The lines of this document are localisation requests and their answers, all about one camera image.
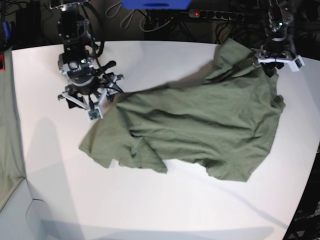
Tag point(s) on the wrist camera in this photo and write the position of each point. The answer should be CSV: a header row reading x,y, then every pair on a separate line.
x,y
296,64
95,113

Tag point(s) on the blue box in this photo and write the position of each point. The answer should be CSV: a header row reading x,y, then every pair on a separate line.
x,y
156,4

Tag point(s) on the black power strip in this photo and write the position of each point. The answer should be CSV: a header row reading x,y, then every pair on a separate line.
x,y
216,15

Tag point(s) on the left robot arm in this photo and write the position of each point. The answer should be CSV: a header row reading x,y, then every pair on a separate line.
x,y
277,19

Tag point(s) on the green t-shirt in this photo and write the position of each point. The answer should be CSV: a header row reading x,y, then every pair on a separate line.
x,y
226,122

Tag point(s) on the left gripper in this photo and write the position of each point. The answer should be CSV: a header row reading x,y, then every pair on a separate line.
x,y
274,55

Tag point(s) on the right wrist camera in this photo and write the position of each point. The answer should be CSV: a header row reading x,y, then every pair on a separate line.
x,y
95,113

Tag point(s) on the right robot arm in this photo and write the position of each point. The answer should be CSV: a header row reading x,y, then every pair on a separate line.
x,y
76,33

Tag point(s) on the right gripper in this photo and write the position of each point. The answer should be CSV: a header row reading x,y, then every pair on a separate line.
x,y
87,86

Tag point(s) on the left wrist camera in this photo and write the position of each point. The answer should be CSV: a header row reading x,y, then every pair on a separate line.
x,y
296,64

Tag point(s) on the grey cloth at left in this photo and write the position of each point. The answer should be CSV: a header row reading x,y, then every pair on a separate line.
x,y
12,167

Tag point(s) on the red clamp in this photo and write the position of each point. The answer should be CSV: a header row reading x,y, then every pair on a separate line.
x,y
2,62

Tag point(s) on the blue handled tool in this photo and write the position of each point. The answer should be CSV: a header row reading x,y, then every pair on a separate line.
x,y
7,30

